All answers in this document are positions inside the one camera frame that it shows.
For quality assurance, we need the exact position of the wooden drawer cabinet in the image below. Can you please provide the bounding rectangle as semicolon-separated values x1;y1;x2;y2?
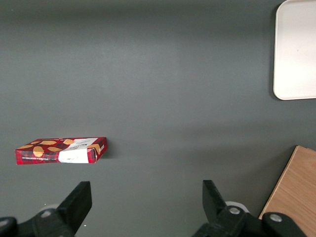
258;145;316;237

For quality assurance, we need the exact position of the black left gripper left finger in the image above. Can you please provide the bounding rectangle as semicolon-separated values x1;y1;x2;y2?
32;181;93;237

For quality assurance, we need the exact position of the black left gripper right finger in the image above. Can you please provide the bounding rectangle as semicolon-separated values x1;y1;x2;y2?
194;179;250;237

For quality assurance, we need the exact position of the red plaid cookie box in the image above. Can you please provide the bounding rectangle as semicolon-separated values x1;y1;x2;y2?
14;136;108;165

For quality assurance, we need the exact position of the beige plastic tray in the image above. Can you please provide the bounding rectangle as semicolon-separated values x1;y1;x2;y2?
273;0;316;101

